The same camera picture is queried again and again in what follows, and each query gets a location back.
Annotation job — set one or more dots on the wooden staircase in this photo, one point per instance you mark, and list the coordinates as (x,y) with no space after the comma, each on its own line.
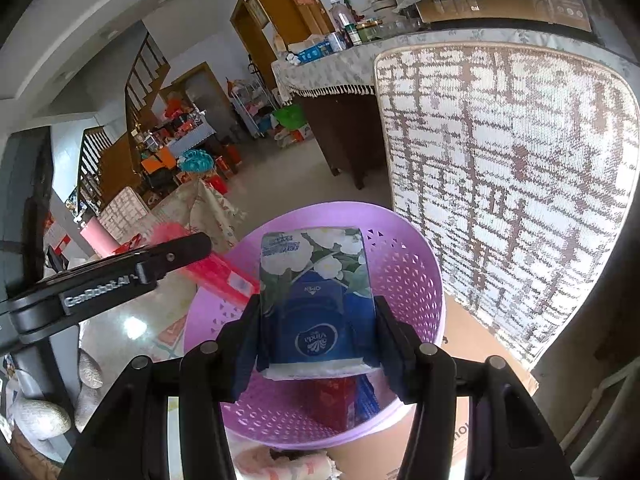
(145,90)

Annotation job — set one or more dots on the blue wipes pack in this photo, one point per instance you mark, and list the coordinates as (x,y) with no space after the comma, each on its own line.
(314,52)

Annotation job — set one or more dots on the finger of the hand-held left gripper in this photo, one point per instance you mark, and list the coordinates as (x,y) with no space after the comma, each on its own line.
(175,255)

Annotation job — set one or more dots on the blue floral tissue pack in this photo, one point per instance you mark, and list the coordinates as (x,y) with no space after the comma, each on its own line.
(315,310)

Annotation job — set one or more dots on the teal bag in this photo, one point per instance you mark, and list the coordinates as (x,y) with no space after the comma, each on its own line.
(196,161)

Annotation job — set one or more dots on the brown wooden door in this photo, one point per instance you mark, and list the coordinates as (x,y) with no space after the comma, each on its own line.
(207,95)

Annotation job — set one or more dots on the green bag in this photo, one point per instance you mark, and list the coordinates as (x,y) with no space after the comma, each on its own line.
(290,116)

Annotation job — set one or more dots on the red carton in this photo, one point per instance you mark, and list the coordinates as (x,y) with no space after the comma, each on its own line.
(332,402)
(220,275)

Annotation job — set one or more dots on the person's left hand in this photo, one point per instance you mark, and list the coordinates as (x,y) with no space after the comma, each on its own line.
(40,417)

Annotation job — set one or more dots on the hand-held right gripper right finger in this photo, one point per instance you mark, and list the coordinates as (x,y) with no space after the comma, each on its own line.
(392,355)

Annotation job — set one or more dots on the dark wooden sideboard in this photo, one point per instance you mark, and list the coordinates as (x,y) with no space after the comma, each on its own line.
(340,135)

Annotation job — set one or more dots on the purple plastic basket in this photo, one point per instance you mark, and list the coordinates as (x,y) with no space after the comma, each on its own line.
(400,280)

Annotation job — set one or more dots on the pink thermos bottle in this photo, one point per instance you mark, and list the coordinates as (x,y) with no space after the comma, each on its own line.
(100,237)

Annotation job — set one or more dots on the plastic bottle with white cap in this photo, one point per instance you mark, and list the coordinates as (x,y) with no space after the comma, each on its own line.
(341,17)

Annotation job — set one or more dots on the table with checkered cloth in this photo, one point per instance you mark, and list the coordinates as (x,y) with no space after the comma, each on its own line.
(195,135)

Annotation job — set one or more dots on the plain cardboard box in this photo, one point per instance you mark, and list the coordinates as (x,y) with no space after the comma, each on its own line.
(480,360)

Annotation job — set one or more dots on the patterned chair back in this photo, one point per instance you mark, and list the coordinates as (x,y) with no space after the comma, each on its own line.
(500,185)
(125,210)

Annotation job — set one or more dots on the light wooden door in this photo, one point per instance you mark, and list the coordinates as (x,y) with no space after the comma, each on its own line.
(255,40)

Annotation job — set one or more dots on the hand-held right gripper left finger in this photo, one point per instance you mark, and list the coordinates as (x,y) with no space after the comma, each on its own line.
(247,355)

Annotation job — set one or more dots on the white patterned cloth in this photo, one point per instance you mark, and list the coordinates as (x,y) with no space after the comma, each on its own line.
(290,467)

